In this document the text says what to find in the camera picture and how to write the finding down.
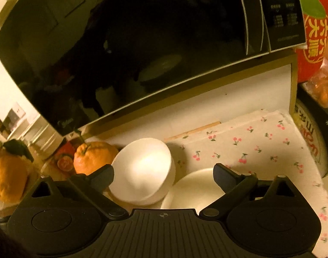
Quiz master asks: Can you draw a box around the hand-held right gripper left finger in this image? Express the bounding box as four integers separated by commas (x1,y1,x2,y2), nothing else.
27,164,129,219

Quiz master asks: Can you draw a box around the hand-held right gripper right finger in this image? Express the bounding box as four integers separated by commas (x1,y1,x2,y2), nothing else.
199,163,301,218

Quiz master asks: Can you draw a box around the small cream bowl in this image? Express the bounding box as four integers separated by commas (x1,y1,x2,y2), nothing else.
160,168,226,210

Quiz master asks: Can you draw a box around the deep cream bowl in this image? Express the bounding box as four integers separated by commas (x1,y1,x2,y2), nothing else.
110,138,172,198

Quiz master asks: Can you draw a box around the wide cream bowl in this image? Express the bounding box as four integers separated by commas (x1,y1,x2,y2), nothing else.
107,161,177,205

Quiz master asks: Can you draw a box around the orange citrus fruit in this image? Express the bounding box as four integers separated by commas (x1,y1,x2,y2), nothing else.
73,141,119,175

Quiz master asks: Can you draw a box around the cherry print tablecloth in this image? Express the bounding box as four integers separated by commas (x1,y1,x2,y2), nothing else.
164,109,328,250

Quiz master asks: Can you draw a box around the large orange with leaves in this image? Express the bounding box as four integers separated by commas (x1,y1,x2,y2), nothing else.
0,140,33,203

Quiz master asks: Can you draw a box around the clear bag of snacks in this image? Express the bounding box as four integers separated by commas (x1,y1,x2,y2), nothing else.
309,56,328,108

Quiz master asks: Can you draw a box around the black microwave oven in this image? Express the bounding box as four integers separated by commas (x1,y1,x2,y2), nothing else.
0,0,307,137

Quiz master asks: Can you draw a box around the red gift box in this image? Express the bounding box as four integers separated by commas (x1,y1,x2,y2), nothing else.
295,0,328,84

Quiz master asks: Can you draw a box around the wall switch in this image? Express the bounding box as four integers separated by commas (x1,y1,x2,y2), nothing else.
8,102,26,121

